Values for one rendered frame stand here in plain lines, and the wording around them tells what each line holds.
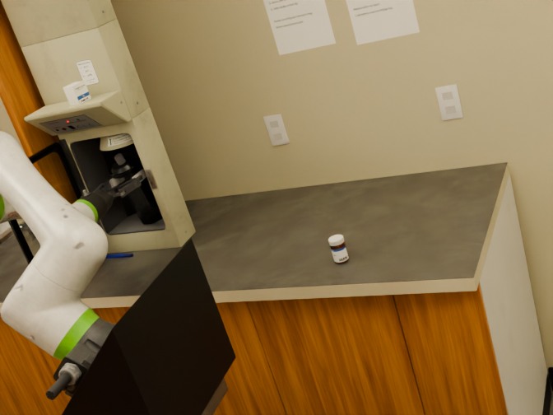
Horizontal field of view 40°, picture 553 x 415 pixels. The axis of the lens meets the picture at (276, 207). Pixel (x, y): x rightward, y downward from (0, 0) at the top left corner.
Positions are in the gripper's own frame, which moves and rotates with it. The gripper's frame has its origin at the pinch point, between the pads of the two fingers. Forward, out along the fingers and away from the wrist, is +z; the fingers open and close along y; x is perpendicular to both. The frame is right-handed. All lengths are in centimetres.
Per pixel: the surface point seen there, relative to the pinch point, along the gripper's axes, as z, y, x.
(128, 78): 0.7, -14.0, -32.9
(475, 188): 18, -110, 26
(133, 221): 3.9, 8.9, 18.2
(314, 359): -32, -66, 53
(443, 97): 38, -101, 2
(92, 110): -15.2, -8.7, -28.8
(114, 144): -3.1, -1.9, -13.3
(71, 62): -5.1, 0.6, -43.0
